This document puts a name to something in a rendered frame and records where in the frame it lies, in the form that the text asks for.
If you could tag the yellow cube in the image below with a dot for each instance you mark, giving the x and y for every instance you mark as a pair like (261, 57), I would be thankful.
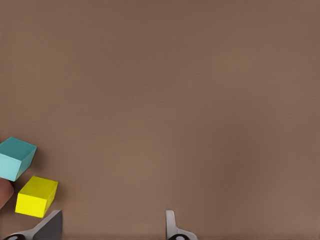
(35, 197)

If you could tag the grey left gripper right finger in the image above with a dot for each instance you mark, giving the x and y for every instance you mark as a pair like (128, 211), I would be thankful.
(171, 226)

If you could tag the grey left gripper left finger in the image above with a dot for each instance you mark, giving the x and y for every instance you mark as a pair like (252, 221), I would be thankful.
(48, 227)

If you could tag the brown cube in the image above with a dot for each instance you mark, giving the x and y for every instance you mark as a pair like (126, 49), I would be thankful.
(5, 192)

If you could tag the light blue cube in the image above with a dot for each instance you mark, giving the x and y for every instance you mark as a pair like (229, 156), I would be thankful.
(13, 158)

